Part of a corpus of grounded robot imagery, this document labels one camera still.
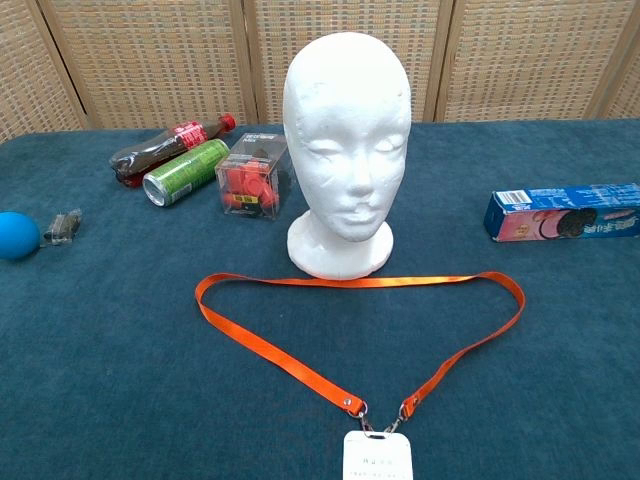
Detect orange lanyard strap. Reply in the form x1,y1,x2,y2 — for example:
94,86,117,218
194,271,527,434

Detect white badge card holder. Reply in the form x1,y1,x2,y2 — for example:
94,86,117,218
342,429,415,480

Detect clear box red parts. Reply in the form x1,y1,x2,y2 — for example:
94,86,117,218
214,131,295,222

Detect white foam mannequin head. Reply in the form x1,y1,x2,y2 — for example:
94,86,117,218
282,31,413,280

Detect green drink can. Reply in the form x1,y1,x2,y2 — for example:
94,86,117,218
142,138,232,208

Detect cola bottle red label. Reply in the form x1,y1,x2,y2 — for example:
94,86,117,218
108,113,237,189

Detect blue cookie box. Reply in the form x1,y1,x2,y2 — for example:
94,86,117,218
482,182,640,244

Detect blue table cloth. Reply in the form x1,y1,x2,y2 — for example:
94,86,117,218
0,117,640,480

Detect woven wooden folding screen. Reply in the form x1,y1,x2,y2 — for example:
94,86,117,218
0,0,640,145

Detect small grey clip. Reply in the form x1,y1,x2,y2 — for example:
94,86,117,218
41,208,84,247

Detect blue ball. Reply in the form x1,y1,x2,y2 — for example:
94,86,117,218
0,211,42,261

